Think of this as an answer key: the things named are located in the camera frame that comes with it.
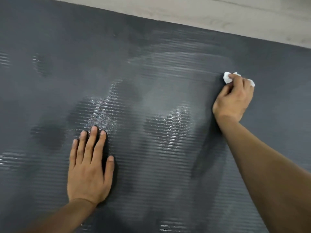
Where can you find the person's right forearm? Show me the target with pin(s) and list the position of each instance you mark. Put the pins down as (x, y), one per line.
(274, 177)

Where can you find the person's left hand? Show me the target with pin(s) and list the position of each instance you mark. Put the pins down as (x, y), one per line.
(87, 174)

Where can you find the person's right hand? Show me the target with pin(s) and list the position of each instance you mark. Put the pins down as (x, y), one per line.
(234, 101)

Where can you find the white tissue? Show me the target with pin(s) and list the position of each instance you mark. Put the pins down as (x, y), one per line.
(227, 77)

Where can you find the dark grey yoga mat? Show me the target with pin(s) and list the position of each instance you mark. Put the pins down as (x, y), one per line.
(73, 70)

